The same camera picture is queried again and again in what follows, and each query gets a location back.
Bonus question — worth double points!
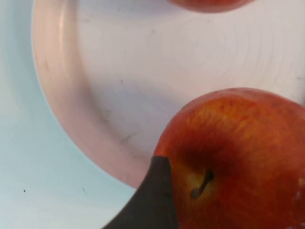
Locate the pink round plate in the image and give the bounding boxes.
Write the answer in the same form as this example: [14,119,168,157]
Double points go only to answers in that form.
[30,0,305,191]

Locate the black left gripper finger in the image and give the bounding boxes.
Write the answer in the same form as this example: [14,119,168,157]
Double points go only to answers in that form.
[102,156,180,229]

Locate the red apple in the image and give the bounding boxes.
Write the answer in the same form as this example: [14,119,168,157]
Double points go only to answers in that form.
[166,0,257,14]
[153,87,305,229]

